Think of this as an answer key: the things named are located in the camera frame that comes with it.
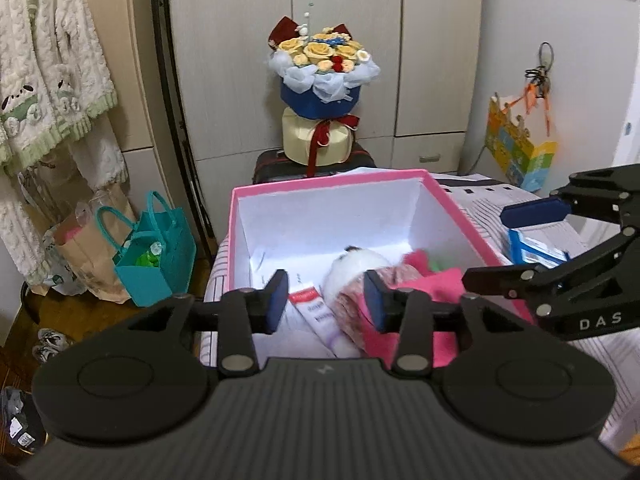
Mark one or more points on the pair of sneakers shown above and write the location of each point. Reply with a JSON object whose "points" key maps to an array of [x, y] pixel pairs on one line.
{"points": [[50, 345]]}

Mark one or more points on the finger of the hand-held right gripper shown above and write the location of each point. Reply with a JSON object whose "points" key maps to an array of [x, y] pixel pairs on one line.
{"points": [[500, 280], [535, 212]]}

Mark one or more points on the yellow flower bouquet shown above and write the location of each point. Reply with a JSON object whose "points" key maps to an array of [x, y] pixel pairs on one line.
{"points": [[320, 102]]}

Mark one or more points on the colourful paper gift bag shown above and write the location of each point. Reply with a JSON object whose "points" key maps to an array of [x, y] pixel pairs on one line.
{"points": [[515, 150]]}

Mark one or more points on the pink cardboard box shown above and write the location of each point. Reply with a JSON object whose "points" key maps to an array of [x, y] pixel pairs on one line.
{"points": [[325, 210]]}

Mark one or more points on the pink red envelope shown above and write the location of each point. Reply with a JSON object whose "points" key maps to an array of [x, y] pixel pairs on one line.
{"points": [[445, 280]]}

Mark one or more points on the white and pink plush toy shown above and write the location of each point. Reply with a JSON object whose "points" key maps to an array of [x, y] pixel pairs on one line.
{"points": [[350, 270]]}

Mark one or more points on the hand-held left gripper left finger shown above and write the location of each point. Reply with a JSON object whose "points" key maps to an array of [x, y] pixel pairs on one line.
{"points": [[277, 300]]}

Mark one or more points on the beige cabinet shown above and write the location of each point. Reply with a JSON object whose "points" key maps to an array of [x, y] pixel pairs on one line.
{"points": [[140, 110]]}

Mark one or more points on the blue and white packet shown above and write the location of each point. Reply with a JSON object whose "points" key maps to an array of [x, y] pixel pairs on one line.
{"points": [[530, 252]]}

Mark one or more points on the beige wardrobe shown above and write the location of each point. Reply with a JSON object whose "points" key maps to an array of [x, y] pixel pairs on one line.
{"points": [[225, 60]]}

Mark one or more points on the white and green bathrobe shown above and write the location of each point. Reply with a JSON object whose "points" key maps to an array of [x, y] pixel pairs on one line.
{"points": [[50, 60]]}

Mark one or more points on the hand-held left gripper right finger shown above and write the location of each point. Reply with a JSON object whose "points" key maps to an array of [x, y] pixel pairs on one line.
{"points": [[372, 300]]}

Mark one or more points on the white cream tube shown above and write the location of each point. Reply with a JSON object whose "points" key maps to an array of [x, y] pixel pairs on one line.
{"points": [[315, 310]]}

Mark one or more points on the teal tote bag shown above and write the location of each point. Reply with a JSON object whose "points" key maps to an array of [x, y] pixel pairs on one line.
{"points": [[155, 280]]}

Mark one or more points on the black suitcase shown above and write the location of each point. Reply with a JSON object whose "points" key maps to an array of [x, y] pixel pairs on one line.
{"points": [[270, 167]]}

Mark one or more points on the dark bag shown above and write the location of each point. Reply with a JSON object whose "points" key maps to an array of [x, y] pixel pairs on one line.
{"points": [[20, 420]]}

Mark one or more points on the white refrigerator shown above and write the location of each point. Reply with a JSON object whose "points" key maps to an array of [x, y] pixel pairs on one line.
{"points": [[575, 35]]}

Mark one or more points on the green bottle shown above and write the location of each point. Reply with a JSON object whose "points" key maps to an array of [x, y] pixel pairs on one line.
{"points": [[150, 256]]}

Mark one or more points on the brown paper bag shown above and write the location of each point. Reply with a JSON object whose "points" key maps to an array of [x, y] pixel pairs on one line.
{"points": [[85, 260]]}

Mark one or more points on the black metal frame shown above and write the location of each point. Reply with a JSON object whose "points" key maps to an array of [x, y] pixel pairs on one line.
{"points": [[170, 85]]}

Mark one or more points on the cream round box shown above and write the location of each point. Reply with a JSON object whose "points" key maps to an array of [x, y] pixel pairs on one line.
{"points": [[300, 135]]}

